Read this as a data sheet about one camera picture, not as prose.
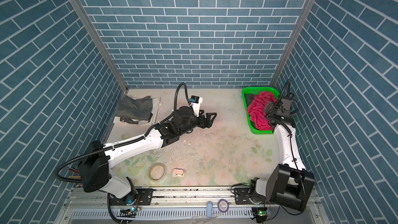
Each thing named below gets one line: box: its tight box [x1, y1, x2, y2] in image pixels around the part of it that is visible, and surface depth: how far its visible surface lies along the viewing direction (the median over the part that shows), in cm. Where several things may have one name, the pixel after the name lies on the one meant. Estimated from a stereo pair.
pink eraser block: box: [171, 168, 185, 177], surface depth 82 cm
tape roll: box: [148, 162, 167, 182], surface depth 83 cm
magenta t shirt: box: [246, 90, 277, 131], surface depth 96 cm
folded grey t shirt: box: [115, 95, 154, 125], surface depth 104 cm
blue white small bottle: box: [206, 200, 213, 220], surface depth 70 cm
